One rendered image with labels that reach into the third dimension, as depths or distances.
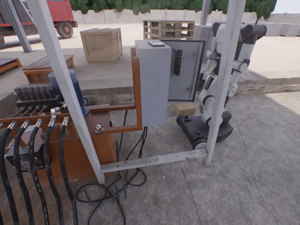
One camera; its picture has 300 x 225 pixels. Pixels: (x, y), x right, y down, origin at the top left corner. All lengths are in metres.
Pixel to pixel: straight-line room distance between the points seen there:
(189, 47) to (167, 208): 1.44
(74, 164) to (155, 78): 1.07
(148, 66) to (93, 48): 3.32
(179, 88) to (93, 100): 1.75
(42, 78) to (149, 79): 2.80
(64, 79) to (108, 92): 1.88
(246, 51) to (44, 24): 1.38
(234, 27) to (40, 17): 0.90
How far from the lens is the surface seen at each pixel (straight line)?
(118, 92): 2.67
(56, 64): 0.83
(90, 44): 4.18
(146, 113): 1.08
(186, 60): 1.39
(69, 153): 1.41
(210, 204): 1.61
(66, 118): 1.05
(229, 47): 0.97
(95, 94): 2.74
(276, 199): 1.94
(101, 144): 1.30
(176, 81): 1.44
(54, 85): 1.36
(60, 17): 10.82
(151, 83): 0.97
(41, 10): 0.79
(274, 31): 15.16
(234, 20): 0.94
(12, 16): 7.43
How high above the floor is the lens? 1.41
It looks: 35 degrees down
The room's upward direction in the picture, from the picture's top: straight up
